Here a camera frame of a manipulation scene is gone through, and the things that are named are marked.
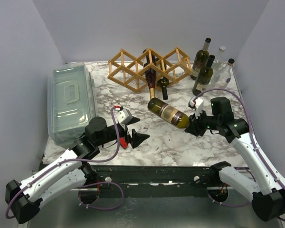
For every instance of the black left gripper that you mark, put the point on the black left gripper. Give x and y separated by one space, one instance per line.
137 138

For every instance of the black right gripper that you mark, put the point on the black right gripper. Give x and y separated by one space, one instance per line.
195 124

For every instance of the green bottle silver foil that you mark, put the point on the green bottle silver foil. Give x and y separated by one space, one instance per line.
168 113

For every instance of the dark bottle black neck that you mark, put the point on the dark bottle black neck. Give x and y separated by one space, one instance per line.
204 77
163 83

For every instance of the clear tall bottle blue label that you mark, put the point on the clear tall bottle blue label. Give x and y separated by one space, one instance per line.
222 78

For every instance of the green wine bottle brown label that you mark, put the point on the green wine bottle brown label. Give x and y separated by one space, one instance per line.
200 59

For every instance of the clear squat glass bottle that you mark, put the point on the clear squat glass bottle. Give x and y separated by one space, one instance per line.
219 61

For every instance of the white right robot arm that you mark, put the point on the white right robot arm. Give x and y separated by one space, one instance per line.
267 193

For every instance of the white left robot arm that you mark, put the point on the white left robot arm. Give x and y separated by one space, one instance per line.
70 170

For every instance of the wooden wine rack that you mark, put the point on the wooden wine rack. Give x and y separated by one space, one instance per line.
129 71

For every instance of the red bottle gold foil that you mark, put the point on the red bottle gold foil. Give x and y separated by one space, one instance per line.
150 76

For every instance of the red black utility knife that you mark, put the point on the red black utility knife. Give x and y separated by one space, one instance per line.
123 143

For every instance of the clear plastic storage box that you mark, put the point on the clear plastic storage box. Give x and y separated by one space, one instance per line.
71 102

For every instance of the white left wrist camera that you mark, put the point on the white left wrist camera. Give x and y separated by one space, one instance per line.
123 115

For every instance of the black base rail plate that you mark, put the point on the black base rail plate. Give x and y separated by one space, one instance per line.
139 181

